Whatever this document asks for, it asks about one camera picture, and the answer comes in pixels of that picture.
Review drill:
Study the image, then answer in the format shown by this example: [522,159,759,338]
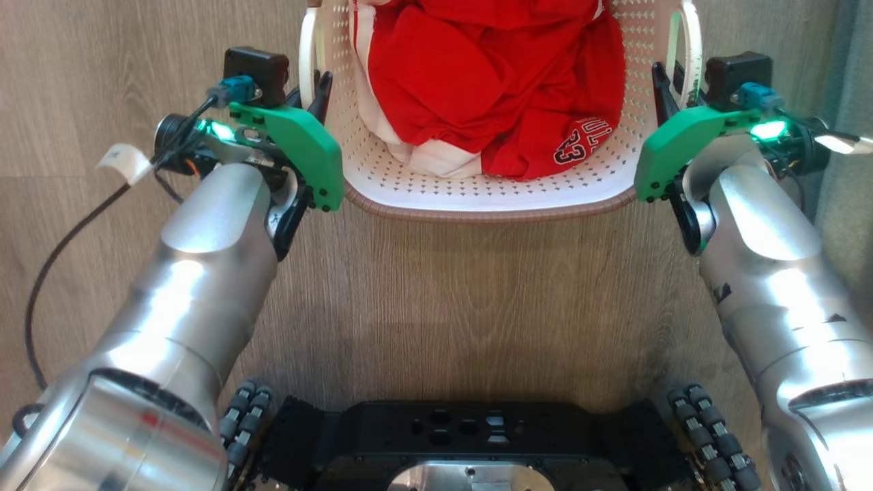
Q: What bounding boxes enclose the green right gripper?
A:
[634,61,752,257]

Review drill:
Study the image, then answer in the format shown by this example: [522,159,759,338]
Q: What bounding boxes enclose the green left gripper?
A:
[228,70,346,263]

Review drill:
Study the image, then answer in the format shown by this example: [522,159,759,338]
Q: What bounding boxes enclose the white perforated laundry basket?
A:
[298,0,704,223]

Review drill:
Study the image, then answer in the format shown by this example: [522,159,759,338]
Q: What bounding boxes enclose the red and white jersey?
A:
[351,0,627,180]

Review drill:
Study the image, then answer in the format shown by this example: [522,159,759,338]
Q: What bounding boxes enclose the grey fabric furniture side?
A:
[814,0,873,280]

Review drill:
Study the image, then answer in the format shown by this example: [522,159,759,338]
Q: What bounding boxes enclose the black roller wheel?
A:
[218,380,273,473]
[666,383,763,491]

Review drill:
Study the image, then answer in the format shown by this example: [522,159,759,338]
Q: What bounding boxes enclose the white right cable label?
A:
[814,132,873,155]

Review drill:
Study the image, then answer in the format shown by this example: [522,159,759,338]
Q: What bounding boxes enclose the white cable label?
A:
[814,132,873,155]
[97,143,155,187]

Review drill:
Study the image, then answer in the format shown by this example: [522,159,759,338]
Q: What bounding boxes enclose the white left cable label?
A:
[97,143,155,187]

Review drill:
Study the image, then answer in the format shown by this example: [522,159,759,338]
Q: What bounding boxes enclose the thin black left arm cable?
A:
[12,95,219,437]

